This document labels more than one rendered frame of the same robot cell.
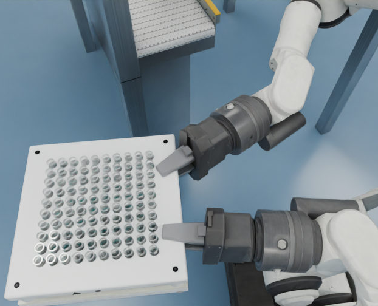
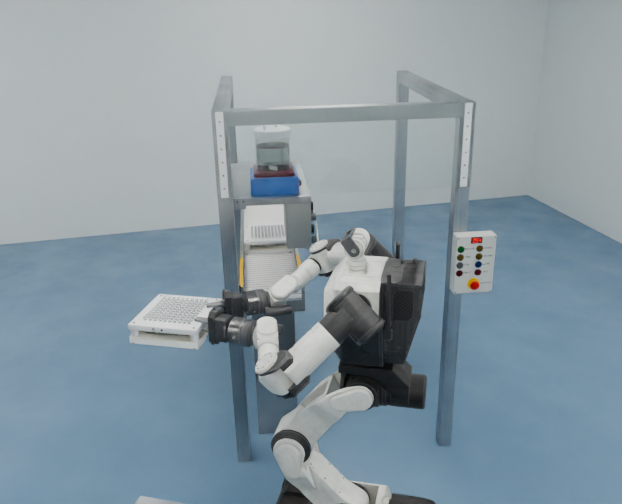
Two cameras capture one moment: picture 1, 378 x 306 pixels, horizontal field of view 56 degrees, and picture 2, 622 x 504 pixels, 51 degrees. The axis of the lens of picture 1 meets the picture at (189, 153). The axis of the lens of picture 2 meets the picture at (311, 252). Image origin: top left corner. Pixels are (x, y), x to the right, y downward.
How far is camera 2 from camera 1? 186 cm
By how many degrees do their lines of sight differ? 38
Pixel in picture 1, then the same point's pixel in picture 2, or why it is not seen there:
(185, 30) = not seen: hidden behind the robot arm
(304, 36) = (302, 272)
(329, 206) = not seen: hidden behind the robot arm
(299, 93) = (284, 290)
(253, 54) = not seen: hidden behind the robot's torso
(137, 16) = (255, 281)
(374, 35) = (446, 328)
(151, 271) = (184, 327)
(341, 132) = (462, 448)
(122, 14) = (232, 264)
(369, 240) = (269, 323)
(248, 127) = (253, 297)
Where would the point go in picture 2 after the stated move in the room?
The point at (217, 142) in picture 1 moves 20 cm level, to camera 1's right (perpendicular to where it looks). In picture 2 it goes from (235, 298) to (289, 305)
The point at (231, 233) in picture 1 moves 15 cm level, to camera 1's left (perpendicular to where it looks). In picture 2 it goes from (219, 317) to (178, 311)
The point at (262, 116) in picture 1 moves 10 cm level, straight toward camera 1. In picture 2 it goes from (263, 295) to (244, 306)
